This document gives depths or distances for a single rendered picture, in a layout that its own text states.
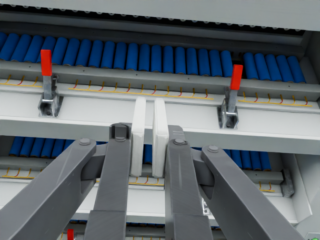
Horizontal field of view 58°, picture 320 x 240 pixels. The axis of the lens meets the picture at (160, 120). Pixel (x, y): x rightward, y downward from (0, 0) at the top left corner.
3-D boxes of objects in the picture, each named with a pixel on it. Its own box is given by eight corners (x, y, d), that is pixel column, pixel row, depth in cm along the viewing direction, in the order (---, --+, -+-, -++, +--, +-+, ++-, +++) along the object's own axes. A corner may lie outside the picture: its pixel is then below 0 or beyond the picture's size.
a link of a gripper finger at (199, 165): (168, 160, 15) (225, 163, 15) (164, 123, 20) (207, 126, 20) (166, 184, 16) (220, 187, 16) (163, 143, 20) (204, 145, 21)
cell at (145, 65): (149, 52, 52) (148, 78, 48) (139, 51, 52) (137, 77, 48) (150, 44, 50) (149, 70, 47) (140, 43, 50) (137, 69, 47)
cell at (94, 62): (104, 48, 51) (99, 74, 48) (93, 47, 51) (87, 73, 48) (103, 40, 50) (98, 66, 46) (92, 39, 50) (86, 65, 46)
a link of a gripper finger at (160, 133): (155, 133, 16) (169, 134, 16) (154, 97, 23) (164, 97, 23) (152, 178, 17) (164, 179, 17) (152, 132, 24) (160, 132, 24)
